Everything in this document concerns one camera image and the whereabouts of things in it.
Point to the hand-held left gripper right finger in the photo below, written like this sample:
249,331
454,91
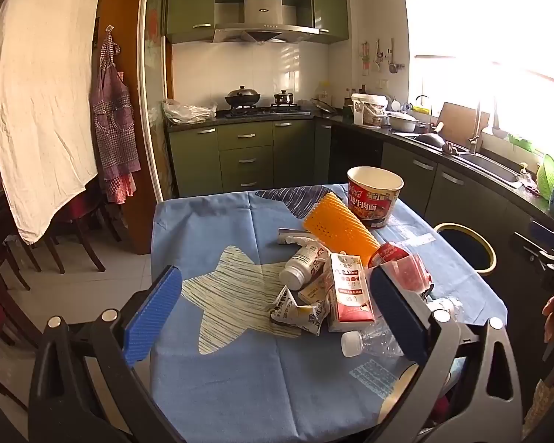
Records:
397,318

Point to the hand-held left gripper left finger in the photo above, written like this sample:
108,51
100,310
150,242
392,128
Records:
152,318

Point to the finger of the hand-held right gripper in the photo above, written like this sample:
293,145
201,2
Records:
531,245

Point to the clear plastic water bottle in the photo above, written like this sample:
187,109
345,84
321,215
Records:
360,341

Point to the red and white carton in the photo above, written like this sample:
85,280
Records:
351,295

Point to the red plastic wrapper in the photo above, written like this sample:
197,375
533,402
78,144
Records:
397,254

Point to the cardboard tape pack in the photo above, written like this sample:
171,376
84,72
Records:
311,296

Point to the milk pouch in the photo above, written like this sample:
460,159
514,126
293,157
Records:
300,316

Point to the orange plastic mesh sleeve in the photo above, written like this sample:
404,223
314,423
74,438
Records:
337,230

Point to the white plastic pill bottle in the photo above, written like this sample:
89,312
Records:
300,265

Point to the instant noodle paper cup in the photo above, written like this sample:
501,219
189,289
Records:
374,203

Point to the silver foil tube box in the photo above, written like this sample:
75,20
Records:
291,235

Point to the person's right forearm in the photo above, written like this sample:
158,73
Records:
538,406

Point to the person's right hand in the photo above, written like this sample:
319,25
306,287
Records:
549,318

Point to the green plastic colander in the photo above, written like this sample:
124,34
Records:
549,177

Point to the steel sink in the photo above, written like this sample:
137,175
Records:
489,166

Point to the green bowl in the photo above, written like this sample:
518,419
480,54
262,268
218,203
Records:
520,143

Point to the green sink base cabinet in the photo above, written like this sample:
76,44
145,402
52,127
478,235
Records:
443,184

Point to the dark wooden chair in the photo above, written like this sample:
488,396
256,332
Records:
9,240
83,235

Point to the blue printed tablecloth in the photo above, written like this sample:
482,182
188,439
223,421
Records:
258,378

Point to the steel faucet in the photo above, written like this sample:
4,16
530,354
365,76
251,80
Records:
475,129

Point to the wooden cutting board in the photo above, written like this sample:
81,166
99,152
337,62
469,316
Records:
461,122

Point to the black pan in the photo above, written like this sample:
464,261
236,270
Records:
427,139

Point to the white enamel pot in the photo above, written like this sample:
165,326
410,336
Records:
401,122

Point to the checkered purple apron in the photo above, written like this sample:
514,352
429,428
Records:
113,138

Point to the green base cabinet with drawers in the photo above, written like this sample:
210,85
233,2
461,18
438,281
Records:
244,157

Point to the clear plastic bag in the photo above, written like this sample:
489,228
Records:
189,113

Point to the white plastic bucket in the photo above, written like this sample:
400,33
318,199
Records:
367,110

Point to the window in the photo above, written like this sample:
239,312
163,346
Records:
489,32

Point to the glass pan lid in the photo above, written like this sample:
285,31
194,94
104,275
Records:
323,106

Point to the hanging kitchen utensils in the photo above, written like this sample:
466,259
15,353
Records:
391,57

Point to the gas stove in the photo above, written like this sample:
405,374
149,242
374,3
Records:
263,111

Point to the yellow oil bottle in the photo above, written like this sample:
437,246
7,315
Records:
324,92

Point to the black wok with lid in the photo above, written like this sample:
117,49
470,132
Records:
242,98

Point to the glass sliding door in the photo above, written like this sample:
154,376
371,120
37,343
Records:
157,78

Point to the hanging white cloth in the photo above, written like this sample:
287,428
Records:
41,101

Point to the small dark pot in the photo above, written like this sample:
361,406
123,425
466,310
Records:
284,99

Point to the steel range hood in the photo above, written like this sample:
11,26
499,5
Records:
263,27

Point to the green wall cabinets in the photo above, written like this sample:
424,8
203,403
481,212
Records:
189,4

